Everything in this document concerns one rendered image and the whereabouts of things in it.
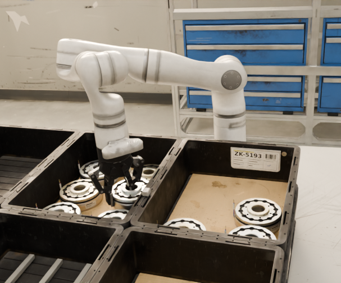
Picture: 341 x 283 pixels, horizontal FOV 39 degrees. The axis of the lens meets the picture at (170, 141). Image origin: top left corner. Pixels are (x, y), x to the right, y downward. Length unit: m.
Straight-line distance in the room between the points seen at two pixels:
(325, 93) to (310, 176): 1.46
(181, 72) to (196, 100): 1.79
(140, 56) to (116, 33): 2.75
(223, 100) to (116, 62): 0.46
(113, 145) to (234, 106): 0.44
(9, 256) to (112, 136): 0.34
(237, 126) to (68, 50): 0.50
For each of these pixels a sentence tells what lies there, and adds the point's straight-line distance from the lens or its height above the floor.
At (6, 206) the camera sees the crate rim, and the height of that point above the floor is 0.93.
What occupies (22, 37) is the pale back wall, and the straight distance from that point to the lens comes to 4.41.
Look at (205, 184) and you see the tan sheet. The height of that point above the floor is 0.83.
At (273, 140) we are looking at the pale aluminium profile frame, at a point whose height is 0.13.
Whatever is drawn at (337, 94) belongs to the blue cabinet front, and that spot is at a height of 0.44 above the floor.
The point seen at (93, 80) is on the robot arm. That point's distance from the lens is 0.98.
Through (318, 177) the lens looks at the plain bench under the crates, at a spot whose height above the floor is 0.70.
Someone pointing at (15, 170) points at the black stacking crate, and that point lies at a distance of 1.45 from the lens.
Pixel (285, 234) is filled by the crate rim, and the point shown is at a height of 0.93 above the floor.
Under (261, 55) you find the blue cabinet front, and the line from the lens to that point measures 2.90.
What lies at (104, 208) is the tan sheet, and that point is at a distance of 1.19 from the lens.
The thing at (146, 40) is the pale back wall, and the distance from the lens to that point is 3.94.
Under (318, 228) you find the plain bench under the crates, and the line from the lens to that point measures 1.32.
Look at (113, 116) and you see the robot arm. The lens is 1.01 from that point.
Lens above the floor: 1.47
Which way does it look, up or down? 26 degrees down
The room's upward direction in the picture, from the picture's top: 5 degrees counter-clockwise
